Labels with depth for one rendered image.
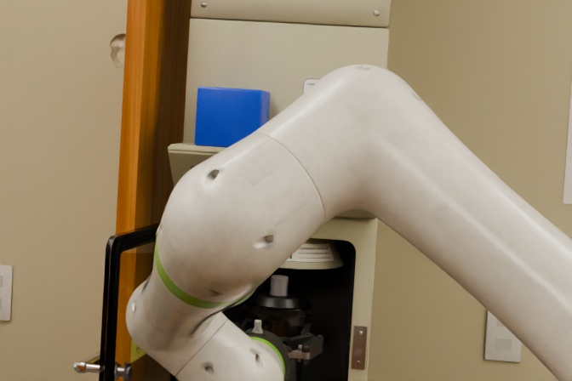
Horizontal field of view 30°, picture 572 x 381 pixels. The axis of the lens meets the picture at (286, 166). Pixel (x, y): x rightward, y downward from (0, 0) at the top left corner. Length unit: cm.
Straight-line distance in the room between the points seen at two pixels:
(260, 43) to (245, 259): 82
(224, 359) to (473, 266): 48
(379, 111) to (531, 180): 118
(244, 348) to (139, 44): 53
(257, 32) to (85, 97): 60
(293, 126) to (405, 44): 116
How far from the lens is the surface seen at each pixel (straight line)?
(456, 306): 217
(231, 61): 172
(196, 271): 96
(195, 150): 161
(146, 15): 167
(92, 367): 152
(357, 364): 174
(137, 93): 165
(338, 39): 170
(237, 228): 93
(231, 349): 135
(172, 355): 136
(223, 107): 161
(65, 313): 227
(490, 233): 95
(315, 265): 174
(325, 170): 97
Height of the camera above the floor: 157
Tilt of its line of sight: 3 degrees down
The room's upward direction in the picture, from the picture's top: 3 degrees clockwise
